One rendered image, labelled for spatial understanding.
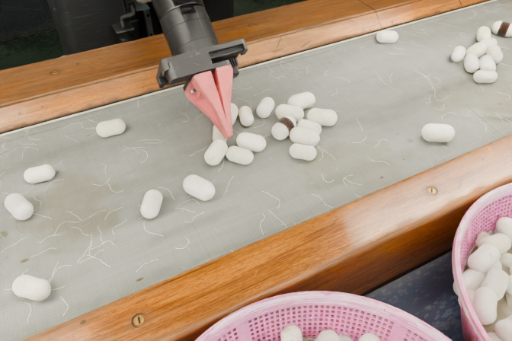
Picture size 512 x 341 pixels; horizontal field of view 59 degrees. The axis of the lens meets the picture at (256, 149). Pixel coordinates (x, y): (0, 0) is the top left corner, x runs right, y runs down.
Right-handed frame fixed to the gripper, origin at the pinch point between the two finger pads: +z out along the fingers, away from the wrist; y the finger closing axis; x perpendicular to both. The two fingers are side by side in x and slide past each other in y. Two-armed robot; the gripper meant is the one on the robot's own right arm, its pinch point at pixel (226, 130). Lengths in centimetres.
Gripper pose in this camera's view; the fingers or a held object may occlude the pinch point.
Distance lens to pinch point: 53.2
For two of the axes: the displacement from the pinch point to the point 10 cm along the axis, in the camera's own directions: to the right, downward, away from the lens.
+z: 3.6, 9.3, -0.8
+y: 8.8, -3.1, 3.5
